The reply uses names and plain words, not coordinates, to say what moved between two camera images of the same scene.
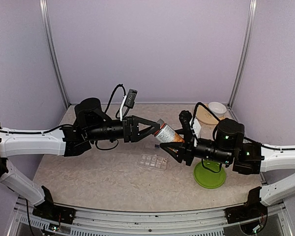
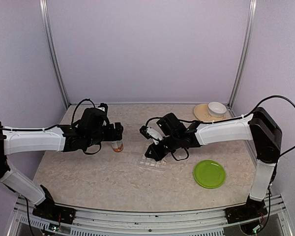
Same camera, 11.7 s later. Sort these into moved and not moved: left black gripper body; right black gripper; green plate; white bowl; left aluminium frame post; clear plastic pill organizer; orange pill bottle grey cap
Moved: right black gripper; left black gripper body; orange pill bottle grey cap
Not moved: left aluminium frame post; white bowl; clear plastic pill organizer; green plate
